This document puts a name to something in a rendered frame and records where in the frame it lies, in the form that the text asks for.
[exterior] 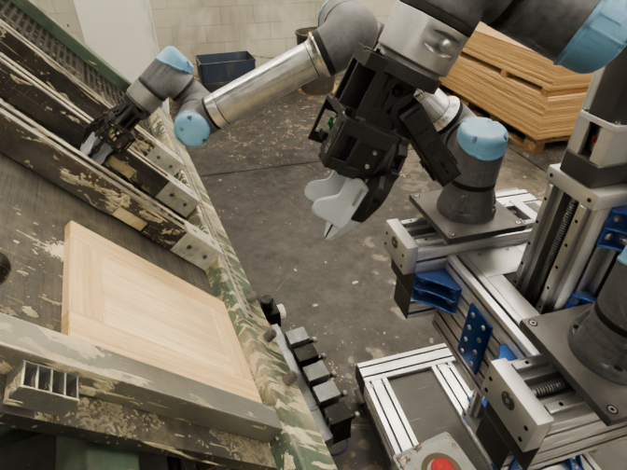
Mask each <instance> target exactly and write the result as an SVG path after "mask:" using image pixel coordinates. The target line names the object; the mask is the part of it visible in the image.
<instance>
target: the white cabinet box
mask: <svg viewBox="0 0 627 470"><path fill-rule="evenodd" d="M74 4H75V7H76V11H77V16H78V19H79V22H80V26H81V29H82V33H83V35H84V39H85V42H86V45H87V46H88V47H89V48H91V49H92V50H93V51H94V52H96V53H97V54H98V55H99V56H100V57H102V58H103V59H104V60H105V61H106V62H108V63H109V64H110V65H111V66H112V67H114V68H115V69H116V70H117V71H118V72H120V73H121V74H122V75H123V76H125V77H126V78H127V79H128V80H129V81H131V82H132V83H133V82H134V81H135V79H136V78H137V77H139V76H140V75H141V74H142V73H143V72H144V71H145V70H146V69H147V67H148V66H149V65H150V64H151V63H152V62H153V61H154V59H155V57H156V56H158V55H159V54H160V51H159V46H158V41H157V37H156V32H155V27H154V22H153V18H152V13H151V7H150V3H149V0H74ZM162 105H163V107H162V109H163V110H164V111H166V112H167V113H168V114H169V98H167V99H166V100H165V102H163V103H162Z"/></svg>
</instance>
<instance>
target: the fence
mask: <svg viewBox="0 0 627 470"><path fill-rule="evenodd" d="M22 360H26V361H30V362H33V363H37V364H39V365H42V366H48V367H52V368H55V369H59V370H61V371H65V372H68V373H72V374H75V375H78V376H79V378H78V393H79V394H83V395H86V396H90V397H94V398H97V399H101V400H104V401H108V402H112V403H116V404H120V405H122V406H126V407H130V408H137V409H141V410H144V411H147V412H151V413H155V414H159V415H162V416H166V417H170V418H173V419H177V420H180V421H184V422H191V423H194V424H198V425H201V426H205V427H209V428H213V429H217V430H219V431H223V432H227V433H231V434H235V435H241V436H244V437H248V438H252V439H256V440H259V441H263V442H267V443H269V442H270V441H272V440H273V439H274V438H275V437H276V436H277V435H278V434H279V433H281V432H282V431H283V427H282V424H281V423H280V420H279V418H278V416H277V413H276V411H275V408H273V407H271V406H268V405H265V404H262V403H259V402H257V401H254V400H251V399H249V398H246V397H243V396H240V395H237V394H233V393H230V392H228V391H225V390H222V389H219V388H216V387H214V386H211V385H208V384H206V383H203V382H200V381H197V380H193V379H190V378H187V377H185V376H182V375H179V374H176V373H173V372H171V371H168V370H165V369H163V368H160V367H157V366H152V365H150V364H147V363H144V362H142V361H139V360H136V359H133V358H131V357H128V356H125V355H122V354H120V353H117V352H112V351H109V350H107V349H104V348H101V347H99V346H96V345H93V344H90V343H88V342H85V341H82V340H79V339H75V338H72V337H69V336H66V335H64V334H61V333H58V332H56V331H53V330H50V329H47V328H45V327H42V326H39V325H35V324H32V323H29V322H26V321H23V320H21V319H18V318H15V317H13V316H10V315H7V314H4V313H2V312H0V374H4V375H8V374H9V373H10V372H11V371H12V370H13V369H14V368H15V367H16V366H17V365H18V364H19V363H20V362H21V361H22Z"/></svg>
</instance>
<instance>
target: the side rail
mask: <svg viewBox="0 0 627 470"><path fill-rule="evenodd" d="M9 1H11V2H12V3H13V4H14V5H16V6H17V7H18V8H20V9H21V10H22V11H23V12H24V13H26V14H27V15H28V16H29V17H31V18H32V19H33V20H34V21H36V22H37V23H38V24H40V25H41V26H42V27H43V28H44V29H46V30H47V31H48V32H49V33H51V34H52V35H53V36H55V37H56V38H57V39H58V40H60V41H61V42H62V43H63V44H62V45H66V46H67V47H68V48H69V49H71V50H72V51H73V52H74V53H75V54H76V55H77V56H79V57H80V58H81V59H82V60H84V61H85V62H86V63H87V64H89V65H90V66H91V67H92V68H94V69H95V70H96V71H97V72H99V73H100V74H101V75H102V76H104V77H105V78H106V79H107V80H109V81H110V82H111V83H112V84H114V85H115V86H116V87H117V88H119V89H120V90H121V91H123V92H124V93H126V92H127V89H128V87H130V85H131V84H132V82H131V81H129V80H128V79H127V78H126V77H125V76H123V75H122V74H121V73H120V72H118V71H117V70H116V69H115V68H114V67H112V66H111V65H110V64H109V63H108V62H106V61H105V60H104V59H103V58H102V57H100V56H99V55H98V54H97V53H96V52H94V51H93V50H92V49H91V48H89V47H88V46H87V45H86V44H85V43H83V42H82V41H81V40H80V39H79V38H77V37H76V36H75V35H74V34H72V33H71V32H70V31H69V30H68V29H67V28H65V27H64V26H63V25H62V24H61V23H59V22H58V21H57V20H56V19H54V18H53V17H52V16H51V15H50V14H48V12H47V11H46V10H45V9H43V8H42V7H41V6H40V5H39V4H37V3H36V2H35V1H34V0H9ZM14 5H13V6H14ZM11 6H12V5H11ZM11 6H10V8H11ZM13 6H12V7H13ZM30 22H31V21H30ZM32 22H33V21H32ZM32 22H31V23H32ZM38 24H37V25H38ZM37 25H36V26H37ZM38 26H39V25H38ZM44 29H43V30H44ZM96 71H95V72H96ZM97 72H96V73H97ZM106 79H105V80H106ZM111 83H110V84H111ZM112 84H111V85H112ZM121 91H120V92H121Z"/></svg>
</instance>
